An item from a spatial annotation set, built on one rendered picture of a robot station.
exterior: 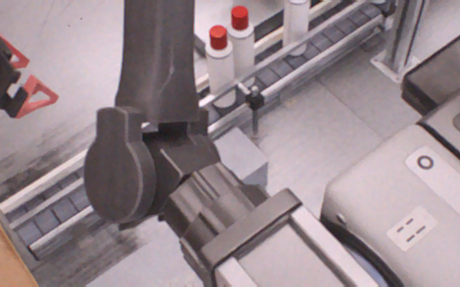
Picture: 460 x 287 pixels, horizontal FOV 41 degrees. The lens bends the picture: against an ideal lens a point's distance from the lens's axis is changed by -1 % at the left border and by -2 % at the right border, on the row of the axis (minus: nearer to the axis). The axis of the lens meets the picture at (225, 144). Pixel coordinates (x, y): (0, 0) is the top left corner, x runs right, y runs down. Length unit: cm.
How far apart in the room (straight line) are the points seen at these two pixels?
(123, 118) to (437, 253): 26
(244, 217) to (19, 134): 100
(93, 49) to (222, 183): 103
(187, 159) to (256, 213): 9
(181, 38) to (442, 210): 25
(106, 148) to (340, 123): 86
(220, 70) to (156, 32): 66
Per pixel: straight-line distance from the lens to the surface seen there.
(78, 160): 122
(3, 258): 126
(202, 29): 142
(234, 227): 44
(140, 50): 54
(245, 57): 123
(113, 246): 121
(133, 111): 52
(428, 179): 46
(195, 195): 49
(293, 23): 129
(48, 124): 139
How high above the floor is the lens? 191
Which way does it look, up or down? 57 degrees down
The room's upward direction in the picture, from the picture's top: 5 degrees counter-clockwise
